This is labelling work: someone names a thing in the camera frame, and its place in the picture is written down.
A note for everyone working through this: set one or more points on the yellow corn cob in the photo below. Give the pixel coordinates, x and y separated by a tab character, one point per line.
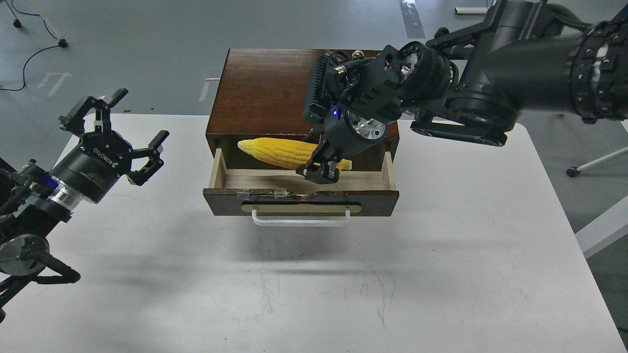
285	153

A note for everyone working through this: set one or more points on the blue office chair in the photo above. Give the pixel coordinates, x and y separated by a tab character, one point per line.
574	171

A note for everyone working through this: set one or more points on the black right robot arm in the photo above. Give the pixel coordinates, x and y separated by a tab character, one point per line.
470	85

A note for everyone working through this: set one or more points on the dark wooden drawer cabinet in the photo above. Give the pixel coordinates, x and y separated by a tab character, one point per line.
260	94

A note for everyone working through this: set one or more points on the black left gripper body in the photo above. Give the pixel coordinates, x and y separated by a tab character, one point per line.
94	165

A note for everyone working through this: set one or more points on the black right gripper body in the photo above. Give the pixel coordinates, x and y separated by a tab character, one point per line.
349	134

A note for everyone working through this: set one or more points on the white drawer handle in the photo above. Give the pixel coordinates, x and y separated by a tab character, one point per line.
336	222

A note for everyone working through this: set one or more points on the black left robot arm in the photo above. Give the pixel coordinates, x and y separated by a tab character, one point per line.
35	201

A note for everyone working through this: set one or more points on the white desk leg base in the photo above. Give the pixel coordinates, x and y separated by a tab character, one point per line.
470	10

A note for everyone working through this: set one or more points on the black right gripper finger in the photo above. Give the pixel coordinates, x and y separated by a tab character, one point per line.
331	171
315	168

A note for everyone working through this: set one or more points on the wooden drawer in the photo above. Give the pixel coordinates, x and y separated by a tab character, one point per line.
238	182

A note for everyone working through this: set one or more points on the grey floor tape strip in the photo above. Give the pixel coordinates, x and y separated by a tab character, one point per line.
411	19

